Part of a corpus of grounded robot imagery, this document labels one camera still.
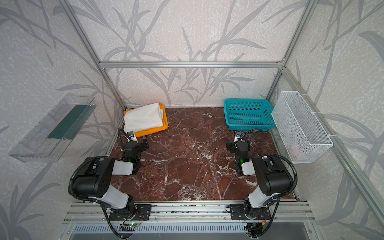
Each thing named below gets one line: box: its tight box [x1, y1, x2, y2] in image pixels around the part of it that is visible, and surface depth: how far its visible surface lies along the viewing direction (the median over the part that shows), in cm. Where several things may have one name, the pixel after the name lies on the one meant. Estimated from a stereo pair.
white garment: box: [123, 103, 164, 132], surface depth 107 cm
